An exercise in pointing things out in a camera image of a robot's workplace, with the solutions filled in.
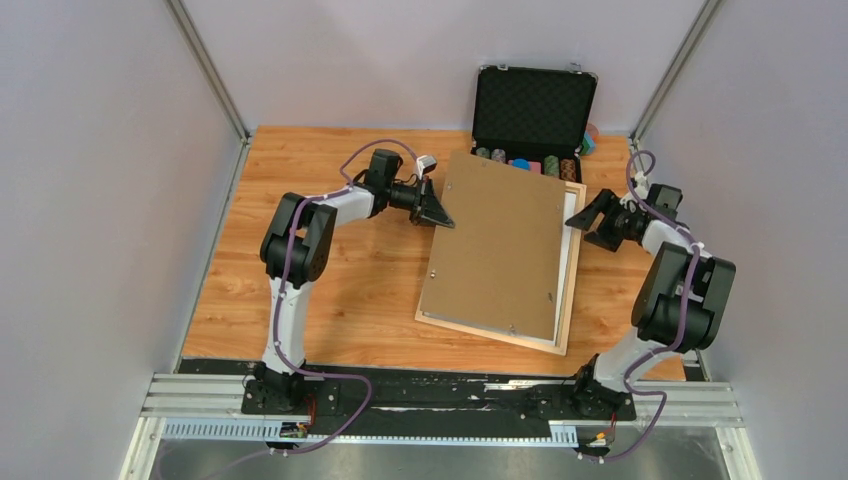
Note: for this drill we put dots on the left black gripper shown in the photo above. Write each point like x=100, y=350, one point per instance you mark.
x=431, y=208

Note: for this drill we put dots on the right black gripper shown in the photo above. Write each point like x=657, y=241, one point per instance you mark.
x=601, y=203

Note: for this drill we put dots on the light wooden picture frame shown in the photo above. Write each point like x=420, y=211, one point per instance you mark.
x=570, y=298

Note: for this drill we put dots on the brown cardboard backing board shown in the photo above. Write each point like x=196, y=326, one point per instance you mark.
x=498, y=267

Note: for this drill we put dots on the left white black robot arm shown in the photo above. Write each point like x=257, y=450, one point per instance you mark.
x=296, y=248

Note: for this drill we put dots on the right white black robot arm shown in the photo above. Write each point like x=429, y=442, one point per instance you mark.
x=680, y=305

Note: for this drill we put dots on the blue orange chip stack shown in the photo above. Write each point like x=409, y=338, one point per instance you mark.
x=568, y=170

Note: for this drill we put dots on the green chip stack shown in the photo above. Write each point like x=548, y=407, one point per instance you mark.
x=551, y=166

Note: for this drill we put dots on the grey purple chip stack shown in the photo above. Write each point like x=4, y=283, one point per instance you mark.
x=496, y=155

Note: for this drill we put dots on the red playing card deck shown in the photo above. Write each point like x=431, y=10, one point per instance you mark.
x=536, y=166

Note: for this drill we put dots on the colourful objects behind case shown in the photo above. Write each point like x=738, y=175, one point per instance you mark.
x=589, y=141

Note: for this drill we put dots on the blue dealer button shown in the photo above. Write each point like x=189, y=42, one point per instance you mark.
x=521, y=164

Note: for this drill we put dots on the black poker chip case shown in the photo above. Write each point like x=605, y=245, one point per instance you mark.
x=531, y=113

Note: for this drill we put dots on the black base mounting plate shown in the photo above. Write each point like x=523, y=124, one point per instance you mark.
x=372, y=401

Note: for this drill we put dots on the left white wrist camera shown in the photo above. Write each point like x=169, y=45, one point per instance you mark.
x=424, y=165

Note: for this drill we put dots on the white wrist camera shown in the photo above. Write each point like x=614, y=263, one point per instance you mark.
x=639, y=186
x=424, y=165

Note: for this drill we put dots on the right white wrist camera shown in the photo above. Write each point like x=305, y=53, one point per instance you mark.
x=639, y=186

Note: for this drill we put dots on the aluminium front rail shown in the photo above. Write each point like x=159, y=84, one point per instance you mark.
x=232, y=397

